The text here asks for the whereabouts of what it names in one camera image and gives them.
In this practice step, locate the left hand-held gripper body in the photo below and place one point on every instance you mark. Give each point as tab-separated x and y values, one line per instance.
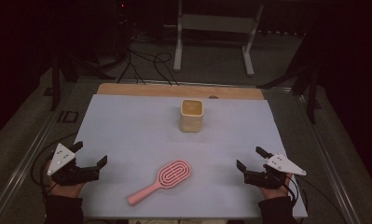
61	158

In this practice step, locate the metal floor rail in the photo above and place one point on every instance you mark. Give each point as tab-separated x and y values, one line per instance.
28	161
326	161

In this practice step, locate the pale blue table mat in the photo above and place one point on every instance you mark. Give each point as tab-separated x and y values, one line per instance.
137	133

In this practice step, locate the person's left hand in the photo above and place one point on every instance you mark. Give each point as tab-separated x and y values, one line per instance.
65	190

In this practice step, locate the black stand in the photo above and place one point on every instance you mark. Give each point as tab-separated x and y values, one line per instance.
55	84
311	93

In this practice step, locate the beige square cup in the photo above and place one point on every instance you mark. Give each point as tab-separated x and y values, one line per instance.
191	123

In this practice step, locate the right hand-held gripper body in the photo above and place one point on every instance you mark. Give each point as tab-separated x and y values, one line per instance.
283	165

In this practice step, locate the person's right hand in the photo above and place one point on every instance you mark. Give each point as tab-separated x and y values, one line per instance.
275	193

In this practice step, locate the pink hairbrush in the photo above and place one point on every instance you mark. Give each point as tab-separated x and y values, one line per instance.
171	175

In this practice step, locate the white metal stand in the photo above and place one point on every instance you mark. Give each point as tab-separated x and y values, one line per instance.
216	23

